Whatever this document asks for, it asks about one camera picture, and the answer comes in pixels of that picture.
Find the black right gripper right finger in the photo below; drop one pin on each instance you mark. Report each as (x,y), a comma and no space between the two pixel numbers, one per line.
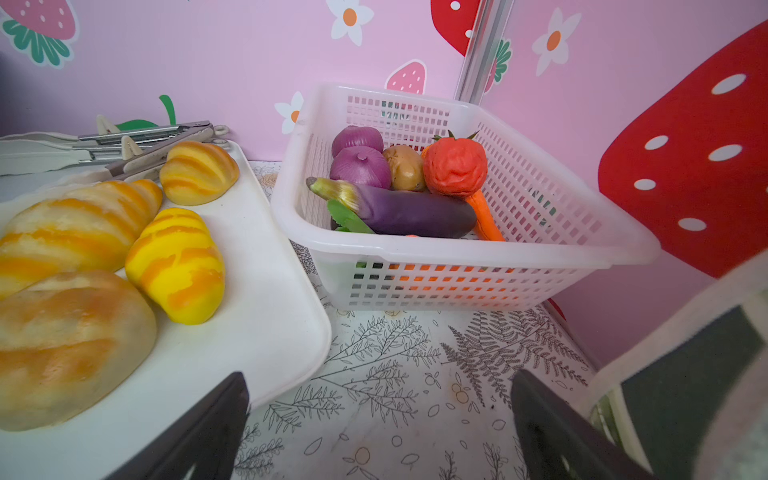
(558,443)

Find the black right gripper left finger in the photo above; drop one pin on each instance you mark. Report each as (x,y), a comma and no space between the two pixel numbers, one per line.
(202,444)

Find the beige canvas tote bag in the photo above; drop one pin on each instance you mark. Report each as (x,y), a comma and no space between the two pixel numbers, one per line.
(690,400)

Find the white plastic tray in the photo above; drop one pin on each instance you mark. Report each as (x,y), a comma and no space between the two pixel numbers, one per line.
(270,327)

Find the large tan bread loaf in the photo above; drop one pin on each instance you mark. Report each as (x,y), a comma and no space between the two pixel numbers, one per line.
(67,342)

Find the yellow striped bread roll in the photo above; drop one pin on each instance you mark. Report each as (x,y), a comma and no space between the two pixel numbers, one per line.
(177,264)

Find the white plastic basket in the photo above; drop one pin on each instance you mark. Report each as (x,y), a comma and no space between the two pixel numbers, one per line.
(556,230)

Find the orange carrot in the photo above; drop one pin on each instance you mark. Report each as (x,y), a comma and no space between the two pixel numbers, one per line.
(485,227)

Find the purple eggplant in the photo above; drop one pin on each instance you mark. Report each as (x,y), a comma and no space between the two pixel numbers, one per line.
(399,212)

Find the long striped bread loaf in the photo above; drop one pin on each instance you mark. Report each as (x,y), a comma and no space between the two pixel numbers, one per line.
(90,228)

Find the small striped bread roll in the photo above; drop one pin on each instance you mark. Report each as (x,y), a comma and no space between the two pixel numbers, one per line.
(197,173)

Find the red tomato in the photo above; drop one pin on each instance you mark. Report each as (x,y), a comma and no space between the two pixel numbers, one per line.
(456,167)

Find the brown potato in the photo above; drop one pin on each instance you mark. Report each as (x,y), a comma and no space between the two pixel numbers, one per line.
(406,167)

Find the purple onion front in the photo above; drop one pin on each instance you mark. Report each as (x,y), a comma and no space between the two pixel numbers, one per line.
(361,165)

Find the purple onion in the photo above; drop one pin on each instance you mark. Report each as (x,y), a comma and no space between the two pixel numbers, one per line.
(361,165)
(353,136)

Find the metal tongs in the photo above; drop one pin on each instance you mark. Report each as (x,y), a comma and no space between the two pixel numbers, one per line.
(153,135)

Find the purple onion back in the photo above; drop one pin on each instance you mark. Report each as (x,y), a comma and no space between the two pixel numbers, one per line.
(353,136)

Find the white handled tongs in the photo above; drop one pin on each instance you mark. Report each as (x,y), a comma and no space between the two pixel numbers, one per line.
(39,152)

